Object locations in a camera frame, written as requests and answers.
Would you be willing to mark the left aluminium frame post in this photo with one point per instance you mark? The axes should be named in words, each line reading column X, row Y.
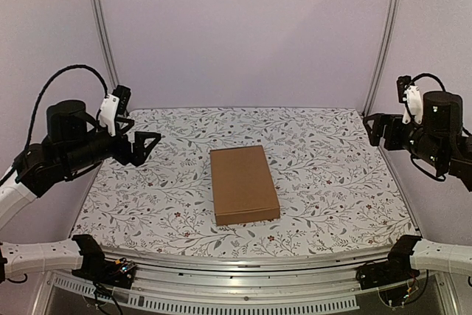
column 105, row 45

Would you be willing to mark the right aluminium frame post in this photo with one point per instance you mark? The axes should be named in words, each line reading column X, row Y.
column 380, row 62

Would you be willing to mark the floral patterned table mat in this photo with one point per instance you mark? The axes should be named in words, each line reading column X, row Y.
column 336, row 193

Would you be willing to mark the aluminium front rail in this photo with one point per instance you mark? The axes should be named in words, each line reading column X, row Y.
column 313, row 284

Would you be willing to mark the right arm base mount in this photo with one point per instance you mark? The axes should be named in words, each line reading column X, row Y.
column 396, row 268

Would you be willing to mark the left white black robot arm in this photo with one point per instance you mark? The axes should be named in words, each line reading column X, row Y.
column 75, row 144

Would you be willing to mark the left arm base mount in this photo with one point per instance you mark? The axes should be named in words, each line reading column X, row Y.
column 117, row 273

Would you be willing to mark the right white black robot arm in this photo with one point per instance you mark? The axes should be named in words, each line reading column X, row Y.
column 439, row 141

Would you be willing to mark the brown cardboard box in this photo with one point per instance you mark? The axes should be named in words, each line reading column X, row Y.
column 242, row 187

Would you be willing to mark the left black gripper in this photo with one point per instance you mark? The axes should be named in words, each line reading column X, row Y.
column 137, row 156

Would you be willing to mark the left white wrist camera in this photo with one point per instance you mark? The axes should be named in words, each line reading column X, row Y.
column 113, row 106

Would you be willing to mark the aluminium frame post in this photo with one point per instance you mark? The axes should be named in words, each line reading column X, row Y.
column 380, row 62
column 105, row 45

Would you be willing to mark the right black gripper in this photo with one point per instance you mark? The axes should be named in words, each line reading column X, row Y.
column 388, row 131

